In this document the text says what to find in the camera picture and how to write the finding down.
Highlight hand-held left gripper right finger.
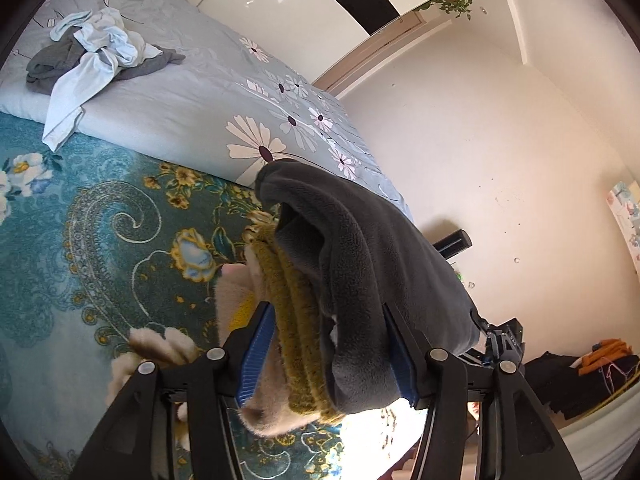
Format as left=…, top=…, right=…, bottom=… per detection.
left=383, top=303, right=584, bottom=480

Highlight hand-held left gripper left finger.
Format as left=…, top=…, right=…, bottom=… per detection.
left=70, top=301, right=277, bottom=480

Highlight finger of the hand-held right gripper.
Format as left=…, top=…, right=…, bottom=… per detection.
left=432, top=229, right=473, bottom=261
left=470, top=312, right=526, bottom=368

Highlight beige fluffy garment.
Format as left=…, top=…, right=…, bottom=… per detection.
left=105, top=262, right=332, bottom=452

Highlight dark fleece jacket white panels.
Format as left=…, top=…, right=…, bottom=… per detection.
left=255, top=159, right=482, bottom=412

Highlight dark clothes pile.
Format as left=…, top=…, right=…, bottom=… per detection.
left=522, top=340, right=640, bottom=422

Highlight orange garment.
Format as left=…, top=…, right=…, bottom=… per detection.
left=575, top=338, right=634, bottom=377

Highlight white cloth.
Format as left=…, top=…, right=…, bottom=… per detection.
left=555, top=394, right=640, bottom=480

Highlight teal floral plush blanket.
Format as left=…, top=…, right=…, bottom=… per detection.
left=0, top=110, right=417, bottom=480

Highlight light blue daisy quilt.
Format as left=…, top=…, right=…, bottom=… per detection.
left=0, top=0, right=417, bottom=222

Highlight white wardrobe black stripe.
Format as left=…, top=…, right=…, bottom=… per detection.
left=165, top=0, right=487, bottom=82

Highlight light blue shirt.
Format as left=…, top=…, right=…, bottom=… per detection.
left=41, top=8, right=167, bottom=154

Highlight grey crumpled garment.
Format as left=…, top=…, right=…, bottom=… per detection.
left=25, top=39, right=187, bottom=97

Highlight wall poster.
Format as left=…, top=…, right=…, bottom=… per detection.
left=606, top=180, right=640, bottom=267

